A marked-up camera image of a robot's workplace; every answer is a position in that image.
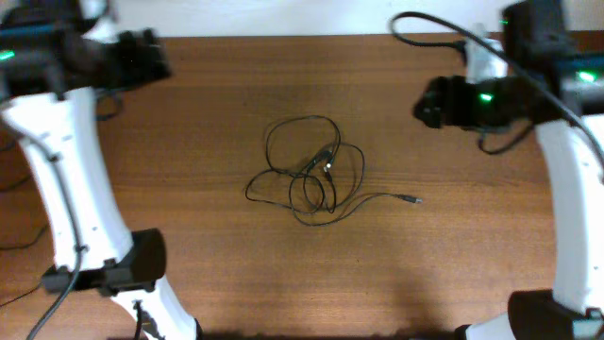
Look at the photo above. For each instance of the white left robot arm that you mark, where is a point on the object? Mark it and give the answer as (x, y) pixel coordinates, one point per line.
(58, 59)

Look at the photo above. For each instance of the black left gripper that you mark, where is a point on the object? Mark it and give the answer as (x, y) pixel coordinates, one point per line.
(154, 58)

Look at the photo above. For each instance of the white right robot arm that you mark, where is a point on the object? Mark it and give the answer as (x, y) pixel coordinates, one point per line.
(537, 74)

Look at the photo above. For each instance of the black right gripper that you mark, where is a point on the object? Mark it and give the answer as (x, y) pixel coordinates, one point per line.
(442, 103)

